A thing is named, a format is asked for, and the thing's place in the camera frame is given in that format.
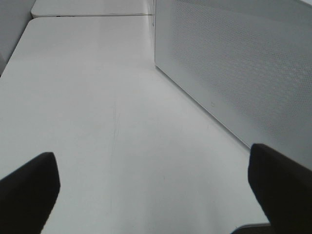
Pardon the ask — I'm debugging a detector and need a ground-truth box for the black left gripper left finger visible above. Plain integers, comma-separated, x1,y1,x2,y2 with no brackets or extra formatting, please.
0,152,60,234

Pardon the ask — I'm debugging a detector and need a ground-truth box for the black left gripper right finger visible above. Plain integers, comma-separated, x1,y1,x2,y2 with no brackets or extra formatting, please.
248,144,312,234

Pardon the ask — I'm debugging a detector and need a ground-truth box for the white microwave door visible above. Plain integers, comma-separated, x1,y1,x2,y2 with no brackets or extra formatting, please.
155,0,312,168

